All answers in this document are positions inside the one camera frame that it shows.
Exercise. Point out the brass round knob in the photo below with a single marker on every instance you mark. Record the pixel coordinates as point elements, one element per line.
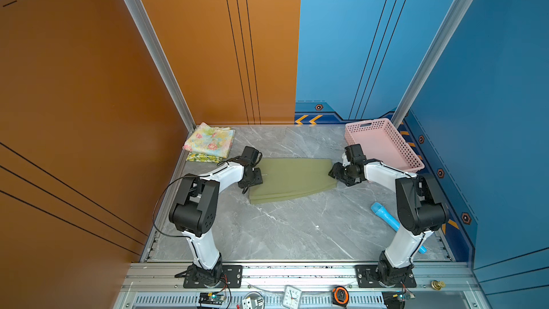
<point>437,285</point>

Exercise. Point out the pastel floral skirt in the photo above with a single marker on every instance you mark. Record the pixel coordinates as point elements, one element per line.
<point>212,141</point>

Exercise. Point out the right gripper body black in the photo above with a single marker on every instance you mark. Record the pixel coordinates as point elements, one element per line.
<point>344,173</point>

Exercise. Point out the olive green skirt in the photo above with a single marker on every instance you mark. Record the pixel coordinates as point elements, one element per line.
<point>291,178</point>

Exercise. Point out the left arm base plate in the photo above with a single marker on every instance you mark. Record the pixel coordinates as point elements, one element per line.
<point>220,276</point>

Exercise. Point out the white square clock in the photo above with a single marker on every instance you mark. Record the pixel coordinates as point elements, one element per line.
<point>292,297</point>

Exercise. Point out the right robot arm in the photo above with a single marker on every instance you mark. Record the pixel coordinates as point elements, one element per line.
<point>421,210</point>

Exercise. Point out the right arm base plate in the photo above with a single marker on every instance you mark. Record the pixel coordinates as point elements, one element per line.
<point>379,276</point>

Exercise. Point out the pink plastic basket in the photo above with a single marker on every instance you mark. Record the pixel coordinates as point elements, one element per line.
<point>380,140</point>

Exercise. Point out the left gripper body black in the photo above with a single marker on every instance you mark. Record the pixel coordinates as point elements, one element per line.
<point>256,178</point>

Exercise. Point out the black board with wires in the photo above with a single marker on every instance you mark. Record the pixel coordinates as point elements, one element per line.
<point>397,300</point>

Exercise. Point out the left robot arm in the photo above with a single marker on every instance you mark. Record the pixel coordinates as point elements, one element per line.
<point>194,209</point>

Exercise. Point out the white power plug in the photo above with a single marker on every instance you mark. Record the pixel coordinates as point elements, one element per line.
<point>253,300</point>

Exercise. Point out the green circuit board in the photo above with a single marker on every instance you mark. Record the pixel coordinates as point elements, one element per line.
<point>211,300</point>

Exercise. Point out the orange black tape measure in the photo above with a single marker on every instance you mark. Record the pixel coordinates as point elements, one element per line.
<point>340,296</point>

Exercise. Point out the lemon print skirt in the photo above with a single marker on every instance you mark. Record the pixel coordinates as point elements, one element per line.
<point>203,158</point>

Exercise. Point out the light blue plastic tube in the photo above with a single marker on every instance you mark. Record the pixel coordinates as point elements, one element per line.
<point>380,211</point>

